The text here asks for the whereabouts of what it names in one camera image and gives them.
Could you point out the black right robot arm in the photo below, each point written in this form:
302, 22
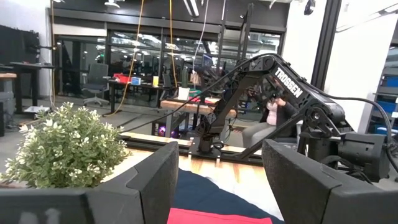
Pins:
289, 87

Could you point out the white cup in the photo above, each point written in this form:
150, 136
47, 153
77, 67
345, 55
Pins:
183, 93

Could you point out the black computer tower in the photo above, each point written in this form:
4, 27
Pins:
168, 132

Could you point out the grey office chair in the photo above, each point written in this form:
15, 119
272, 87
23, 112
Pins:
96, 74

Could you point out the shelf with blue bins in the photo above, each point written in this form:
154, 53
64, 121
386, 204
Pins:
387, 107

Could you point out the red box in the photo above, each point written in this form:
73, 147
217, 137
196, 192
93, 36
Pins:
122, 78

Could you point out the green plant in black pot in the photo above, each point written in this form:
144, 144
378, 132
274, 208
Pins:
65, 146

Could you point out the blue box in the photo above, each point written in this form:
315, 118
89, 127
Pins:
136, 81

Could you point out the light grey cloth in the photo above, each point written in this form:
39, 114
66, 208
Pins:
248, 189

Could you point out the black wall screen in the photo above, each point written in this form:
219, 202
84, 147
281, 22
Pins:
18, 45

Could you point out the dark office table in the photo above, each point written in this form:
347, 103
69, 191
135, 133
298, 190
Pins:
140, 87

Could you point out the person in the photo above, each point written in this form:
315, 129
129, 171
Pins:
273, 116

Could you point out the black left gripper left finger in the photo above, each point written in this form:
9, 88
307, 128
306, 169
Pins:
146, 196

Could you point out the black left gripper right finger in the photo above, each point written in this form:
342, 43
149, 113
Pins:
298, 193

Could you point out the yellow container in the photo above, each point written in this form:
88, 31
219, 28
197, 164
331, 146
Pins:
155, 81

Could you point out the navy blue cloth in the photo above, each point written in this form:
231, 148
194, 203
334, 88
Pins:
199, 193

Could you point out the red cloth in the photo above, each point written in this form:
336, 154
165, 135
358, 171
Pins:
211, 217

